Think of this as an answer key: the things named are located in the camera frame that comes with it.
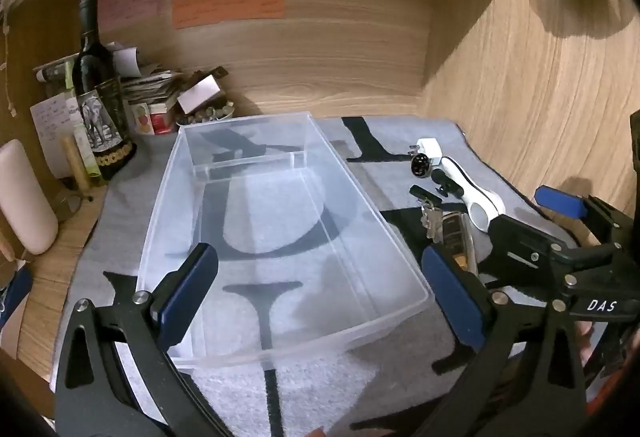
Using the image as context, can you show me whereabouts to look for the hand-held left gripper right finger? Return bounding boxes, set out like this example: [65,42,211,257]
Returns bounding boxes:
[380,244,588,437]

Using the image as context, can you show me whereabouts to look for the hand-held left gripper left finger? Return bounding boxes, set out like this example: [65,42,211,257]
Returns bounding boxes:
[54,243,236,437]

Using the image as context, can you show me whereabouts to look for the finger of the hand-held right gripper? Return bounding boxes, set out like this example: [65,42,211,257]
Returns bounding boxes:
[534,185,631,248]
[487,214,582,279]

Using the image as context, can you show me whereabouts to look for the brown and gold tube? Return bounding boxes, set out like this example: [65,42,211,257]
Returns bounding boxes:
[442,212,471,273]

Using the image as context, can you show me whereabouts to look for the bunch of keys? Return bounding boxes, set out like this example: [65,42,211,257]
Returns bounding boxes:
[409,184,446,243]

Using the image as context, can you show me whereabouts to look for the white handheld massager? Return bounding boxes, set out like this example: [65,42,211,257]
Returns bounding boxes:
[440,156,507,234]

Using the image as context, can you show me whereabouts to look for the clear plastic bin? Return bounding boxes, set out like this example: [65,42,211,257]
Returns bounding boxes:
[136,113,435,370]

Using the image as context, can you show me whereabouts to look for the grey mat with black pattern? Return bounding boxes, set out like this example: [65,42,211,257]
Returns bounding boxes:
[47,116,576,437]

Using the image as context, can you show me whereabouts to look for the small black clip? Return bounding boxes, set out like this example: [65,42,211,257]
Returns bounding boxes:
[431,169,463,198]

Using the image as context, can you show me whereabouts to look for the white charger plug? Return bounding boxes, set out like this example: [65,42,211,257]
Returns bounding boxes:
[409,138,445,168]

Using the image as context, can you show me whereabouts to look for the eyeglasses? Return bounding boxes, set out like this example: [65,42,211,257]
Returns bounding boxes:
[52,189,96,223]

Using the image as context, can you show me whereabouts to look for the red and white box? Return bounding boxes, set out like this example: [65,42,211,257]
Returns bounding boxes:
[149,104,177,135]

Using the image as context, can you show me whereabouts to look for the cream stick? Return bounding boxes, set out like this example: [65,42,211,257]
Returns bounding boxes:
[61,135,92,192]

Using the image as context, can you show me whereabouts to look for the bowl of marbles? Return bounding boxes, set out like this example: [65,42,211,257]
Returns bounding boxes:
[175,102,236,128]

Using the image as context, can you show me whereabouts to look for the fruit print carton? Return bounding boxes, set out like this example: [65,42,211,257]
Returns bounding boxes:
[131,102,153,136]

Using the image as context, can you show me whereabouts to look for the blue book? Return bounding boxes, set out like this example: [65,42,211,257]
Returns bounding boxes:
[0,267,33,333]

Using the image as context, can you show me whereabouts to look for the cream rounded cylinder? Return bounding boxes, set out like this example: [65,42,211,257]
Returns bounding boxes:
[0,139,59,255]

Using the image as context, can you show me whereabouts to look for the white folded card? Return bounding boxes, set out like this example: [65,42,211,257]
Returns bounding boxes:
[177,74,221,114]

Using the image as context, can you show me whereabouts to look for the stack of papers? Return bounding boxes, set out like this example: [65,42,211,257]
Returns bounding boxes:
[117,67,186,105]

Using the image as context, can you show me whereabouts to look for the white handwritten note sheet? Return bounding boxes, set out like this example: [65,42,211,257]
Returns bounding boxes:
[30,92,83,180]

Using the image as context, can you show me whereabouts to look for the dark metal clip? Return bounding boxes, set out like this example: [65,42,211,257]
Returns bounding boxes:
[187,66,229,88]

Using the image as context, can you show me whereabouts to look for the white curled paper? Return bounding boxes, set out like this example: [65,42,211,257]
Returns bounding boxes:
[112,46,143,78]

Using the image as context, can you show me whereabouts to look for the dark wine bottle elephant label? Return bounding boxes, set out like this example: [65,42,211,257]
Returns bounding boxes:
[71,0,138,182]

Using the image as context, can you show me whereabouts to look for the rolled newspaper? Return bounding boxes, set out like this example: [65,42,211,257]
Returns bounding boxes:
[34,54,81,85]

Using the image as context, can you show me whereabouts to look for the orange paper note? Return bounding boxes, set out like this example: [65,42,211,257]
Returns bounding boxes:
[171,0,286,30]

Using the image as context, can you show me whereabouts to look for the pink paper note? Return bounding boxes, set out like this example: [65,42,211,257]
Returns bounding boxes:
[97,0,166,28]

